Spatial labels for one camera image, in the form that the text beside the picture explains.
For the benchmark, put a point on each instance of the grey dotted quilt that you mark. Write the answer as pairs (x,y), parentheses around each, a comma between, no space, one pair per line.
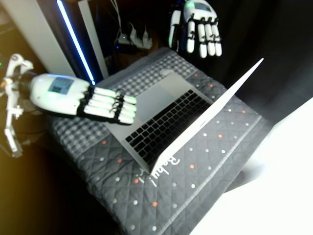
(195,176)

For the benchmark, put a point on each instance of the wide white frame panel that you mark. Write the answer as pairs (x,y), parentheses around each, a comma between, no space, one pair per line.
(36,31)

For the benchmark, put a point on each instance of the silver laptop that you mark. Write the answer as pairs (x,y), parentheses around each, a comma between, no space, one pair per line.
(171,95)

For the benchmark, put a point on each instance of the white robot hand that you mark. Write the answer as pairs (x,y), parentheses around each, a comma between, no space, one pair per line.
(195,9)
(61,98)

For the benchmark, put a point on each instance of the white power strip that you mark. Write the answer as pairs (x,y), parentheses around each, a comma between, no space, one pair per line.
(137,36)

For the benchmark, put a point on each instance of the narrow white frame post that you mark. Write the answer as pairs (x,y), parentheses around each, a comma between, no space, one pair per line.
(94,36)

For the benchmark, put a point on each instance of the blue-white light strip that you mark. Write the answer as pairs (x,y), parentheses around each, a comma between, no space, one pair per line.
(75,44)

